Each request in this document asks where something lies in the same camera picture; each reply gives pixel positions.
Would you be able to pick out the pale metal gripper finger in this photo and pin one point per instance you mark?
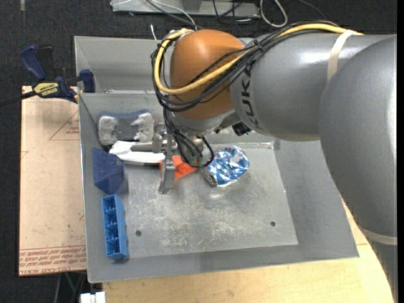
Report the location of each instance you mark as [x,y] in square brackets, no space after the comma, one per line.
[157,144]
[168,177]

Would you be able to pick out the orange flat piece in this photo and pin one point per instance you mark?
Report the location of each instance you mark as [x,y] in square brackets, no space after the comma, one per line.
[183,169]

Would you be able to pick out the white plastic tool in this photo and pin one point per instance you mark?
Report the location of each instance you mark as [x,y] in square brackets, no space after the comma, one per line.
[139,159]

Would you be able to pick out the blue and white soft pad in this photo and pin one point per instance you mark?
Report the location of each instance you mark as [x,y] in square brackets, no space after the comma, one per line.
[124,128]

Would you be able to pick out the grey metal bin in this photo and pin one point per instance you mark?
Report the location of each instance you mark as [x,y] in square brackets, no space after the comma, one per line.
[205,219]

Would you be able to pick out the dark blue wedge block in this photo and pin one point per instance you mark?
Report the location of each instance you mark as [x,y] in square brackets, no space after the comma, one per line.
[107,170]

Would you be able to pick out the blue ribbed plastic tray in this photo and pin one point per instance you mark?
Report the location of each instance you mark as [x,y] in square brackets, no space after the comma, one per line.
[114,229]

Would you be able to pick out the brown cardboard board red print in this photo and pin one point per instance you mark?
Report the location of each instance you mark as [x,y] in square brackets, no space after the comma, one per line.
[50,175]

